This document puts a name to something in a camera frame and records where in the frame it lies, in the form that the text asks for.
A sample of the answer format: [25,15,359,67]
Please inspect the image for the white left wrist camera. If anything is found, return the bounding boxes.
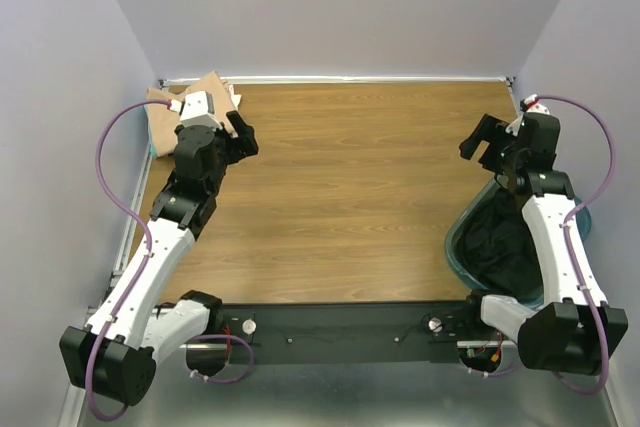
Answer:
[180,91,222,130]

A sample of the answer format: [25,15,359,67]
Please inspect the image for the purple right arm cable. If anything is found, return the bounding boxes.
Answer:
[467,93,617,395]

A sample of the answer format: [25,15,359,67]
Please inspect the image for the folded teal t shirt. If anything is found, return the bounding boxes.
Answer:
[147,120,170,158]

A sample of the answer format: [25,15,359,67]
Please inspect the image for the folded white printed t shirt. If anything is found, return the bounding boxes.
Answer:
[226,84,242,110]

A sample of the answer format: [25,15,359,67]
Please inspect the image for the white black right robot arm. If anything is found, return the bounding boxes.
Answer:
[459,108,628,376]

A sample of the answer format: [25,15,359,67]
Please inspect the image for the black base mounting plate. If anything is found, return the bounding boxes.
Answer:
[184,300,521,373]

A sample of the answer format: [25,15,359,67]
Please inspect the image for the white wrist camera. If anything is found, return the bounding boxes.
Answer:
[505,94,550,137]
[180,91,222,130]

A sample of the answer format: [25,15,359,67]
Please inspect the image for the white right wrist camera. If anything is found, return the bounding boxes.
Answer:
[505,94,550,137]

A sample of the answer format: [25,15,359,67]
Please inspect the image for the teal plastic bin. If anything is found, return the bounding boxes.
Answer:
[443,181,594,311]

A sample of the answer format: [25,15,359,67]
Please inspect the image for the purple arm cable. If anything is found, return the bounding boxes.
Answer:
[467,93,617,395]
[84,99,256,422]

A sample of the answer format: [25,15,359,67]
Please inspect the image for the folded tan t shirt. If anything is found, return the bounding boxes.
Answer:
[145,71,236,155]

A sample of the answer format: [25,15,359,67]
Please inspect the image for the black t shirt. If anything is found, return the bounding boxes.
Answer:
[455,187,543,303]

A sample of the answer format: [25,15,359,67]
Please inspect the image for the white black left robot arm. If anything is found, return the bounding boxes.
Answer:
[59,111,259,421]

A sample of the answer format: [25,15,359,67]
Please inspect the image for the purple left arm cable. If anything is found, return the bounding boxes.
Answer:
[84,99,256,422]

